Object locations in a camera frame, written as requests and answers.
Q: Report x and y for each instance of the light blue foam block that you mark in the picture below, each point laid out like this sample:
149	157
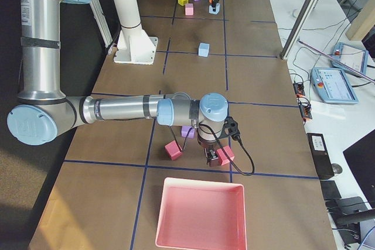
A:
214	13
203	50

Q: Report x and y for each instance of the pink foam block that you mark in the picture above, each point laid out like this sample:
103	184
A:
189	9

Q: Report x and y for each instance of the purple foam block right side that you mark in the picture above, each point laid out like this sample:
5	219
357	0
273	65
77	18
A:
188	132

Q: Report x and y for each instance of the dark red foam block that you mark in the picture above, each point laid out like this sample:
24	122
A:
173	150

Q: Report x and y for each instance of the pink plastic tray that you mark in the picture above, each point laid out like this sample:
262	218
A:
197	214

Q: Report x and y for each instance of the black power box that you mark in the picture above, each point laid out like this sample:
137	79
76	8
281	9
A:
320	156

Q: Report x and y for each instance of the teach pendant near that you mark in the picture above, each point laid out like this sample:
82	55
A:
332	86

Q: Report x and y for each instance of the teach pendant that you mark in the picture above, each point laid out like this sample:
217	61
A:
332	86
354	57

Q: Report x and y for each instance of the teach pendant far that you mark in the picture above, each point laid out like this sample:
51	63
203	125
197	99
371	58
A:
354	57

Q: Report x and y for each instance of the aluminium frame post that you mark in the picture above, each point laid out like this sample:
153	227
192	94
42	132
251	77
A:
305	11

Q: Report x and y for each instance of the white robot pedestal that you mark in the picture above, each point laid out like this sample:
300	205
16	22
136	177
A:
134	45

